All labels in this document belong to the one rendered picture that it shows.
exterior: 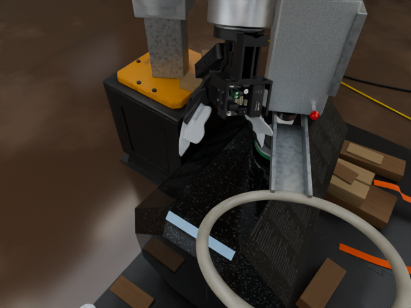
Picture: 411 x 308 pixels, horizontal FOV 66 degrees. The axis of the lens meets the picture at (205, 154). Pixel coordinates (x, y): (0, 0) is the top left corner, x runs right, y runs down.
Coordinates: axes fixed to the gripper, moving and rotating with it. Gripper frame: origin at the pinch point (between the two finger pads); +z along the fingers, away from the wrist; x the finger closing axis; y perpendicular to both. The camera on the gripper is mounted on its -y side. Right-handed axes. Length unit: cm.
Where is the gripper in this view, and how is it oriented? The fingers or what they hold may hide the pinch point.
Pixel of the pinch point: (221, 150)
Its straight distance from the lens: 55.2
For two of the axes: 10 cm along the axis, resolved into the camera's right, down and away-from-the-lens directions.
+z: -0.6, 8.9, 4.5
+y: 3.6, 4.4, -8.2
